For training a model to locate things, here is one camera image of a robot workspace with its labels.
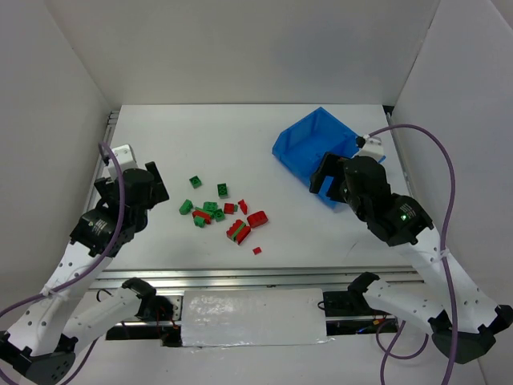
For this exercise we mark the green square lego brick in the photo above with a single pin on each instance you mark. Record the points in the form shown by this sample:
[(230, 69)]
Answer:
[(195, 181)]

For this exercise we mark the green curved lego brick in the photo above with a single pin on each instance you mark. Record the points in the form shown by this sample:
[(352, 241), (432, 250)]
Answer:
[(186, 207)]

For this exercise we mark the green two-by-two lego brick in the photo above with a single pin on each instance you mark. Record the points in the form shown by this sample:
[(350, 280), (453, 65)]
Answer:
[(222, 190)]

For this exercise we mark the small red irregular lego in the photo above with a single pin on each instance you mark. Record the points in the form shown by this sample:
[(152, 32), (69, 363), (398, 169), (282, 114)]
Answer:
[(243, 206)]

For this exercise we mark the aluminium front rail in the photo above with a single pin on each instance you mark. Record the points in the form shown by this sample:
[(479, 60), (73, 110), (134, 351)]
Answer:
[(223, 279)]

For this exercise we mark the red rounded lego brick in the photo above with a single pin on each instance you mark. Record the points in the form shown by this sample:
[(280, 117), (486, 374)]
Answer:
[(257, 219)]

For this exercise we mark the blue plastic bin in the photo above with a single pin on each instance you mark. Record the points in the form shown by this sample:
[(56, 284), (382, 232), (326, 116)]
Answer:
[(301, 147)]

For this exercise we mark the red green red stack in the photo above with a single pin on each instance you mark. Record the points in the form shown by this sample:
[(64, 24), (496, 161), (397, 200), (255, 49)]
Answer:
[(238, 231)]

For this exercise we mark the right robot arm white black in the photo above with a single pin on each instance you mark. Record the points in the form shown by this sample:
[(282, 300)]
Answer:
[(459, 311)]

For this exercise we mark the aluminium rail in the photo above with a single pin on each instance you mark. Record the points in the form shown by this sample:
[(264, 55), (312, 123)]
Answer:
[(109, 132), (388, 113), (223, 279)]

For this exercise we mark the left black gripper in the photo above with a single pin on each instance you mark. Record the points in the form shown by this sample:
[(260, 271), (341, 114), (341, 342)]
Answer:
[(157, 183)]

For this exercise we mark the green red lego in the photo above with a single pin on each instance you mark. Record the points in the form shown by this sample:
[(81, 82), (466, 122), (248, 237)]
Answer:
[(201, 218)]

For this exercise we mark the green hollow square brick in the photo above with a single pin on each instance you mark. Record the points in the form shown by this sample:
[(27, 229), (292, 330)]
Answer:
[(219, 215)]

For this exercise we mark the red square lego brick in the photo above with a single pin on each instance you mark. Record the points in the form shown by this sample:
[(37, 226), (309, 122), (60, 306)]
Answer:
[(230, 208)]

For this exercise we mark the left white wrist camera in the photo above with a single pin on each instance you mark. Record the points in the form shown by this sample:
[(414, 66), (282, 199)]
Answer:
[(125, 157)]

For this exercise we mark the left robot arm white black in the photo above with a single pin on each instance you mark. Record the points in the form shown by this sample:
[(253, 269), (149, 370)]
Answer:
[(43, 344)]

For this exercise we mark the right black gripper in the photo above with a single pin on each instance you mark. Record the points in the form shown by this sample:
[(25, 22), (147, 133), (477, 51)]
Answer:
[(325, 172)]

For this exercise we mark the aluminium right rail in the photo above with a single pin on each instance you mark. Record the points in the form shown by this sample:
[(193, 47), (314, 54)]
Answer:
[(388, 113)]

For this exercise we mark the aluminium left rail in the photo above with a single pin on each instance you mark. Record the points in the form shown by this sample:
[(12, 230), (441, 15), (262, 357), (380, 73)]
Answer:
[(109, 132)]

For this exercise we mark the green curved four-stud brick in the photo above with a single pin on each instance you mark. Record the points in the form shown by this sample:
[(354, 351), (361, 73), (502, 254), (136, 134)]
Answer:
[(210, 206)]

